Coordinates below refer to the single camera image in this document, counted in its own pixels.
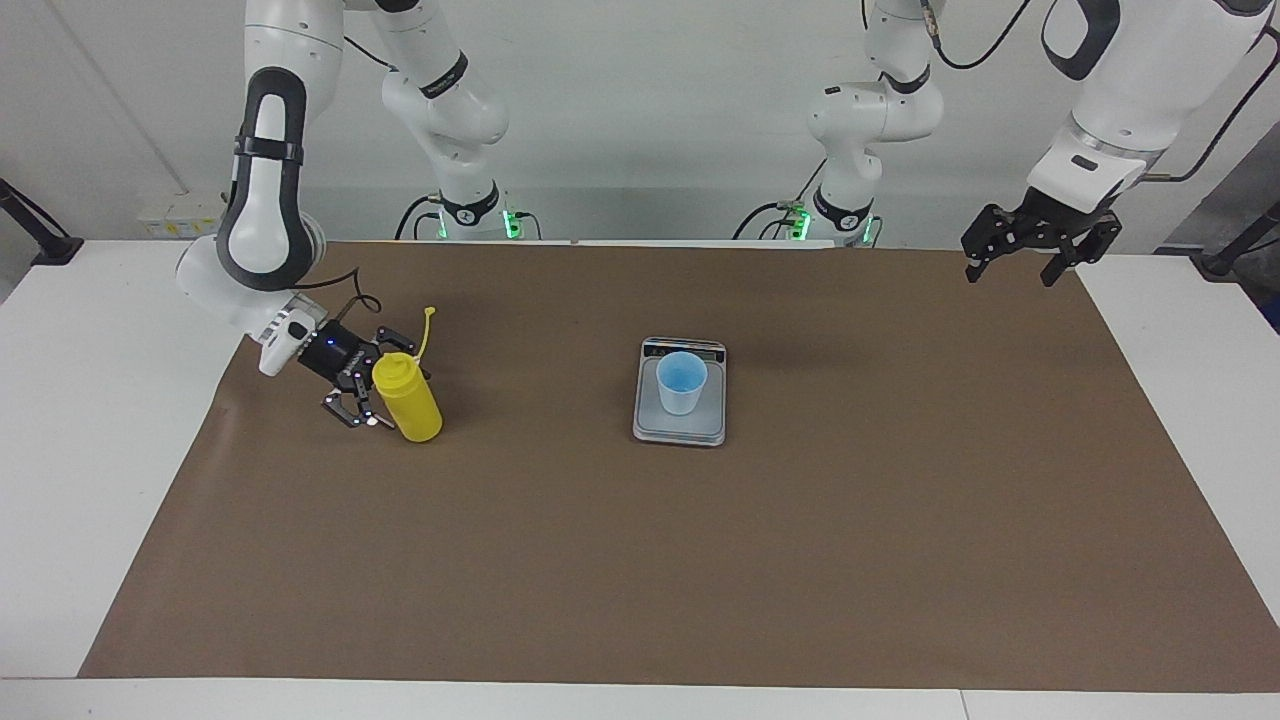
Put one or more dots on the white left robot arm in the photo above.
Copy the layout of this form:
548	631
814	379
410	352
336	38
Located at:
1140	90

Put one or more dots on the brown table mat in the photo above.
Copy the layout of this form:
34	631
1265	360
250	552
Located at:
640	560

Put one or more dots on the white wall socket box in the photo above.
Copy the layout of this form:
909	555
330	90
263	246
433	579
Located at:
185	215

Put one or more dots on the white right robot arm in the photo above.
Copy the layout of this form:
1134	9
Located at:
265	210

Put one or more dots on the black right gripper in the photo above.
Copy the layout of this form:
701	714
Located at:
338	355

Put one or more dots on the black clamp mount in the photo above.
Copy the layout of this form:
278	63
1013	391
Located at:
1225	260
55	248

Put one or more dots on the silver digital kitchen scale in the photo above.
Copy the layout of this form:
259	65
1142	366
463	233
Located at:
680	430

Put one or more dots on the yellow squeeze bottle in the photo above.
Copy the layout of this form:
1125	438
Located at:
410	410

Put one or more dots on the light blue plastic cup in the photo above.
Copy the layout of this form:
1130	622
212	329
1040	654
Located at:
682	395

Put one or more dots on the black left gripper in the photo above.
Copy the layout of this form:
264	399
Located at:
1050	220

